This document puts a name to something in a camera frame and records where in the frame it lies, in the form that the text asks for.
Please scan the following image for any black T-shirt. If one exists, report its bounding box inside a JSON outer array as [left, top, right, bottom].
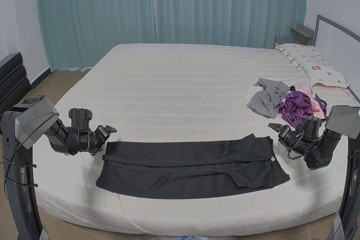
[[96, 133, 291, 200]]

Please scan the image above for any white garment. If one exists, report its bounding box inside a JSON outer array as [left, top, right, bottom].
[[245, 86, 263, 102]]

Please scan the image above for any bed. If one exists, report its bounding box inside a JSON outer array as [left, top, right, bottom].
[[28, 14, 360, 235]]

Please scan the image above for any pink garment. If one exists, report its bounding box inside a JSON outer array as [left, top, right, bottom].
[[295, 81, 327, 120]]

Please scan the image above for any black chest of drawers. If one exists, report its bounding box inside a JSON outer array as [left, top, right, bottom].
[[0, 52, 31, 114]]

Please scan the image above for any purple satin garment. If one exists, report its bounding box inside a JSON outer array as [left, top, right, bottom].
[[279, 92, 314, 131]]

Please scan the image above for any black cable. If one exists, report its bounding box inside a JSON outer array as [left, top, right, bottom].
[[286, 147, 308, 161], [2, 112, 60, 197]]

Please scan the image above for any dark purple garment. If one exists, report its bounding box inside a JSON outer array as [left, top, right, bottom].
[[313, 94, 328, 118]]

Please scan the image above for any grey garment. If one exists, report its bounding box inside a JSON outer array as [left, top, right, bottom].
[[247, 78, 290, 118]]

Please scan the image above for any white printed pillow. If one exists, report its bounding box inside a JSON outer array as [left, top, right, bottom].
[[276, 43, 350, 88]]

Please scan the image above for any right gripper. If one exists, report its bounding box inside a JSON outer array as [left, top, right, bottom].
[[268, 122, 299, 150]]

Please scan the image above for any grey bedside table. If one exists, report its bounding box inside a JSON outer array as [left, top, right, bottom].
[[275, 22, 314, 46]]

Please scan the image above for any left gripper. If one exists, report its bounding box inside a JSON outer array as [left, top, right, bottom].
[[91, 124, 117, 151]]

